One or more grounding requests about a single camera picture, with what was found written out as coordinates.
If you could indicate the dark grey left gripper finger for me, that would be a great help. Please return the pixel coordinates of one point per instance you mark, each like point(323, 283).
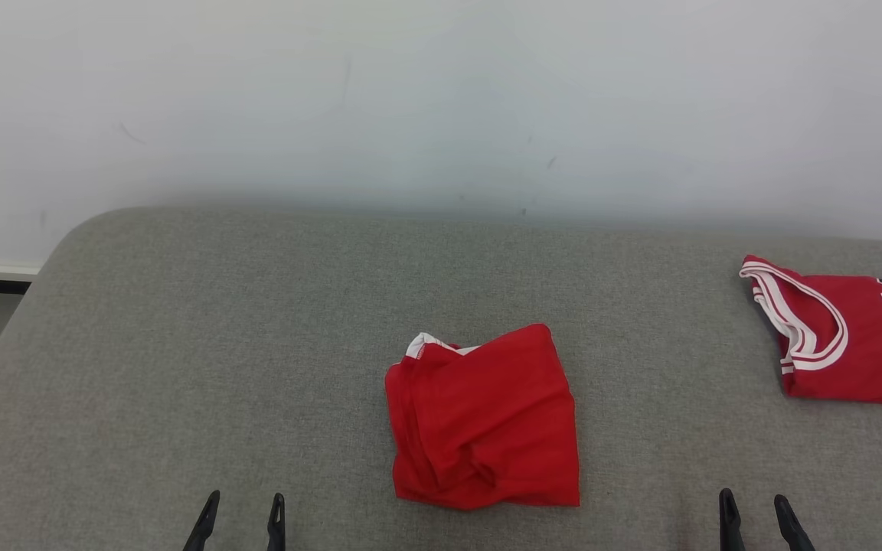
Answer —
point(277, 532)
point(204, 532)

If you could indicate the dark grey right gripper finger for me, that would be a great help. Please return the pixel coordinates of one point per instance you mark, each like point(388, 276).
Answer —
point(793, 532)
point(730, 524)

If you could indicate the red basketball jersey white trim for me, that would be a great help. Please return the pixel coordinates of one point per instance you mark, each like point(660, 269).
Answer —
point(854, 360)

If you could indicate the red shorts white stripe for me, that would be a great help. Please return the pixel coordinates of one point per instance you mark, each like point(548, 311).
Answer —
point(487, 428)

